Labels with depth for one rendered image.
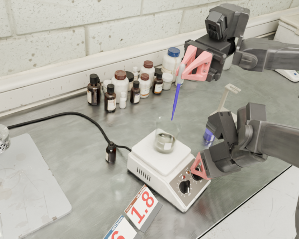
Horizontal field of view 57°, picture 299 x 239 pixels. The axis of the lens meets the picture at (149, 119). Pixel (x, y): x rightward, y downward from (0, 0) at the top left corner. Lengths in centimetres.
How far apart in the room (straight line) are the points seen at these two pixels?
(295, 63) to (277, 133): 29
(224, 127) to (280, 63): 20
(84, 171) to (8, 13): 48
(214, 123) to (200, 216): 24
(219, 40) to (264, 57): 11
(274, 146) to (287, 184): 45
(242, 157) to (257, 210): 24
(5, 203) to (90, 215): 20
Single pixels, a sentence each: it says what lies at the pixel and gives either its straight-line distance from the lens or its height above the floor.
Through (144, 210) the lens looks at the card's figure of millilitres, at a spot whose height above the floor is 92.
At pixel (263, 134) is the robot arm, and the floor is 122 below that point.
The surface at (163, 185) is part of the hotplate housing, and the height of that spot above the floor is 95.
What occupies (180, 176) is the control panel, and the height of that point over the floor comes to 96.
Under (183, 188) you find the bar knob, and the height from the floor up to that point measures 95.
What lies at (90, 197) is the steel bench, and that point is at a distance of 74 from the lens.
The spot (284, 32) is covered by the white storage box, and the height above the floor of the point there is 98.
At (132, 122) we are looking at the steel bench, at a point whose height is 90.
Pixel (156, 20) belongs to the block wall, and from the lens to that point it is 115.
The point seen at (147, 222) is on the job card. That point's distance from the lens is 71.
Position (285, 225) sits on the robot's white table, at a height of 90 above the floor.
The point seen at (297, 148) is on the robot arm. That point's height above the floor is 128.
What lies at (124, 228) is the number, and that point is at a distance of 67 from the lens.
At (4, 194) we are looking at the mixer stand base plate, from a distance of 77.
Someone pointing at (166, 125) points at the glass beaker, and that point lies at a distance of 73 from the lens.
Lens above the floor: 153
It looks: 42 degrees down
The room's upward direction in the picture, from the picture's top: 9 degrees clockwise
